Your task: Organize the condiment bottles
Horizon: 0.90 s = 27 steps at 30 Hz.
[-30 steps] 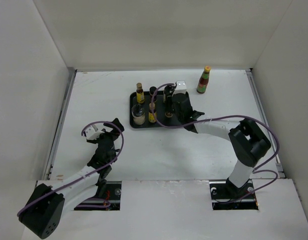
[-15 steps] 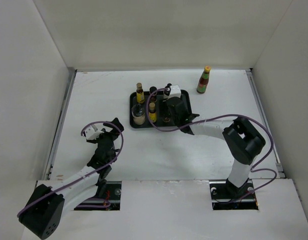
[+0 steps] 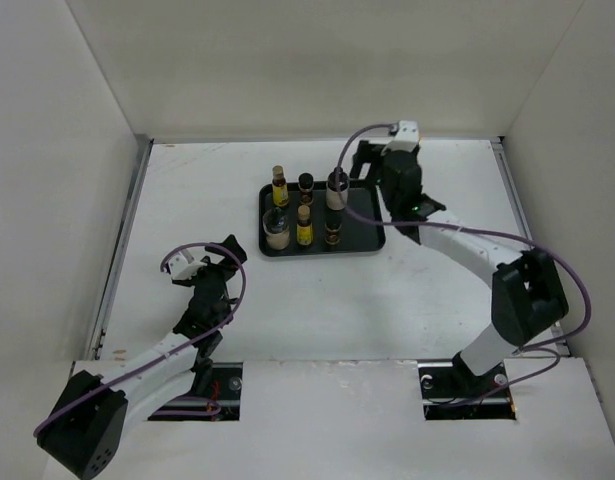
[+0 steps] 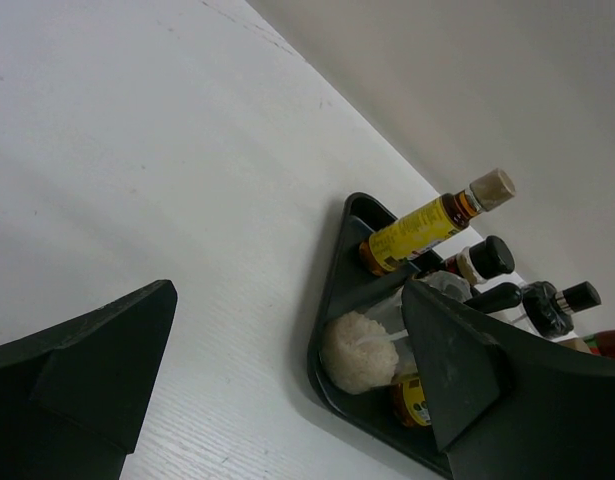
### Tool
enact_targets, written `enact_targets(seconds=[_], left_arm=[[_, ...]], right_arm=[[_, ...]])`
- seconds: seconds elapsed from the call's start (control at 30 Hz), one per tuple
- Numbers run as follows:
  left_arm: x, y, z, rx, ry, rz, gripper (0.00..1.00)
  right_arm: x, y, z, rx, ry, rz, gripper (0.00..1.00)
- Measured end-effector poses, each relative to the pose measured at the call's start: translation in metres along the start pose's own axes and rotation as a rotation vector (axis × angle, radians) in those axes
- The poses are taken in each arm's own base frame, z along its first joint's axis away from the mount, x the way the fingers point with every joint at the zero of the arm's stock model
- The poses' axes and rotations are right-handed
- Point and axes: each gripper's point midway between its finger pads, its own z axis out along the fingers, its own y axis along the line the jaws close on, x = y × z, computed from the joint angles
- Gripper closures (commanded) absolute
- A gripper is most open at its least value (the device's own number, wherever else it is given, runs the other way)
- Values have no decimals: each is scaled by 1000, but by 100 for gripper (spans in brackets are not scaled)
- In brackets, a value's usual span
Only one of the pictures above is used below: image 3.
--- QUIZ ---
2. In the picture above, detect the glass shaker with white powder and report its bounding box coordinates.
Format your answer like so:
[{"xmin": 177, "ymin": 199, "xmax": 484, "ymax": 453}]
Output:
[{"xmin": 326, "ymin": 167, "xmax": 349, "ymax": 211}]

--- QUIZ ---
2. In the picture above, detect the small spice jar black cap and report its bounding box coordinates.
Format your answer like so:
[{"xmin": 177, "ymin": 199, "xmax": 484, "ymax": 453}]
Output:
[{"xmin": 298, "ymin": 172, "xmax": 314, "ymax": 206}]

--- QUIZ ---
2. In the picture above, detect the yellow label bottle beige cap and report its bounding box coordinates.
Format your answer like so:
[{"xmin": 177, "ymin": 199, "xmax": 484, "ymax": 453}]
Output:
[{"xmin": 271, "ymin": 165, "xmax": 290, "ymax": 209}]

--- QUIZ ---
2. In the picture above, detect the small yellow label sauce bottle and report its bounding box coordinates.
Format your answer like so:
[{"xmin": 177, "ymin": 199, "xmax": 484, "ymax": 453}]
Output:
[{"xmin": 296, "ymin": 205, "xmax": 314, "ymax": 247}]

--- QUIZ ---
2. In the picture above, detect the tall red sauce bottle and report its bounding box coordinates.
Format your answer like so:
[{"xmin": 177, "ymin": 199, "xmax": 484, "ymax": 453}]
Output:
[{"xmin": 325, "ymin": 209, "xmax": 342, "ymax": 246}]

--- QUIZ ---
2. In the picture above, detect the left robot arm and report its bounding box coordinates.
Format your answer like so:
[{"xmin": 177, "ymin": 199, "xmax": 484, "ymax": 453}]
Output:
[{"xmin": 33, "ymin": 243, "xmax": 247, "ymax": 479}]

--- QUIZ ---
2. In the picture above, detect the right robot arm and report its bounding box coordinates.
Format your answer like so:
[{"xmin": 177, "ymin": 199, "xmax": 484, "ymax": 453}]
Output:
[{"xmin": 208, "ymin": 140, "xmax": 492, "ymax": 361}]

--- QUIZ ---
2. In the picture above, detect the black plastic tray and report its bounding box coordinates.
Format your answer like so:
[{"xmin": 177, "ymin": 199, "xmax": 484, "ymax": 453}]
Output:
[{"xmin": 258, "ymin": 181, "xmax": 386, "ymax": 258}]

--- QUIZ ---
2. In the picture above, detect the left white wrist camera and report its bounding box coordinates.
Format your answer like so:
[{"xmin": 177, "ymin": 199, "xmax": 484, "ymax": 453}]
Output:
[{"xmin": 164, "ymin": 250, "xmax": 206, "ymax": 281}]

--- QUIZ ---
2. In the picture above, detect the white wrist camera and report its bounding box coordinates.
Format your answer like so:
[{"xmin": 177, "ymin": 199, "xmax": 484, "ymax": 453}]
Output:
[
  {"xmin": 381, "ymin": 120, "xmax": 420, "ymax": 155},
  {"xmin": 164, "ymin": 250, "xmax": 206, "ymax": 281}
]

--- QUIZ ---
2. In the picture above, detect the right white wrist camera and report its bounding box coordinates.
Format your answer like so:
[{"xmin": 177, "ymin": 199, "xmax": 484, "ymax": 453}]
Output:
[{"xmin": 381, "ymin": 120, "xmax": 420, "ymax": 155}]

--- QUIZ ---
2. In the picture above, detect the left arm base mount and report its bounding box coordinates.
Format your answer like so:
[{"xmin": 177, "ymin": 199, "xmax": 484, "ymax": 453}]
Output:
[{"xmin": 147, "ymin": 362, "xmax": 243, "ymax": 422}]

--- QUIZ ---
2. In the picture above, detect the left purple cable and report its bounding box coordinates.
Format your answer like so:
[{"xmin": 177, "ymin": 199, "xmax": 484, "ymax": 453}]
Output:
[{"xmin": 33, "ymin": 241, "xmax": 248, "ymax": 437}]

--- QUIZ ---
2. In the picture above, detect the purple cable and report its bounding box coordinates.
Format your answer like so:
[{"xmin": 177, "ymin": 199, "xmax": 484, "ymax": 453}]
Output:
[
  {"xmin": 331, "ymin": 121, "xmax": 593, "ymax": 409},
  {"xmin": 33, "ymin": 241, "xmax": 248, "ymax": 437}
]

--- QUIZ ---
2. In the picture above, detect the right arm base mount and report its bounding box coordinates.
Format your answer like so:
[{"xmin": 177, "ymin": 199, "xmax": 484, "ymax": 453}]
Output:
[{"xmin": 417, "ymin": 356, "xmax": 516, "ymax": 421}]

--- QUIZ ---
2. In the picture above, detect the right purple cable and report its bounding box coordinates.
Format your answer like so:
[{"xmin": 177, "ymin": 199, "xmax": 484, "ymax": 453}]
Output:
[{"xmin": 331, "ymin": 121, "xmax": 593, "ymax": 409}]

